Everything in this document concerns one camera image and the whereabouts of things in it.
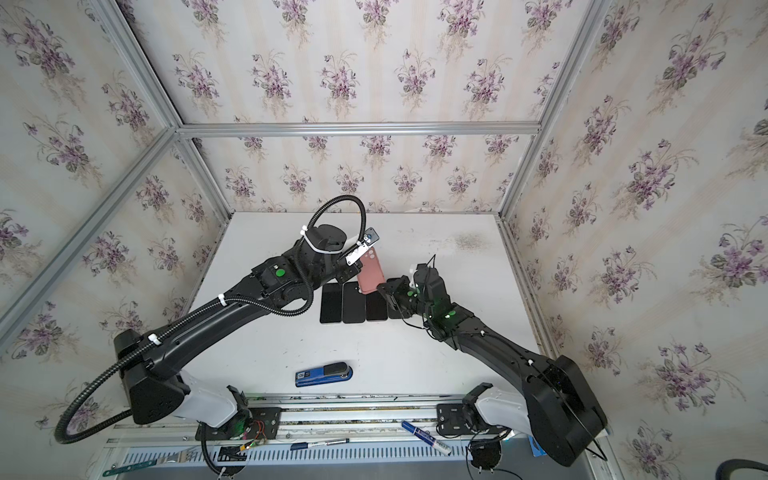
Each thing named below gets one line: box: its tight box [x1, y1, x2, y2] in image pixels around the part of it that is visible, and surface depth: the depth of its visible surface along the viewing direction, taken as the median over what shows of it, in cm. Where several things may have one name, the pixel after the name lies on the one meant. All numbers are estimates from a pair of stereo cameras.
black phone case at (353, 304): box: [342, 282, 366, 323], surface depth 95 cm
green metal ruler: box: [102, 459, 157, 477], surface depth 69 cm
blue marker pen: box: [401, 420, 452, 456], surface depth 72 cm
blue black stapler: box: [295, 362, 353, 388], surface depth 80 cm
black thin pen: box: [290, 438, 350, 451], surface depth 72 cm
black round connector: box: [470, 438, 502, 470], surface depth 72 cm
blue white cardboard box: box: [528, 436, 547, 457], surface depth 71 cm
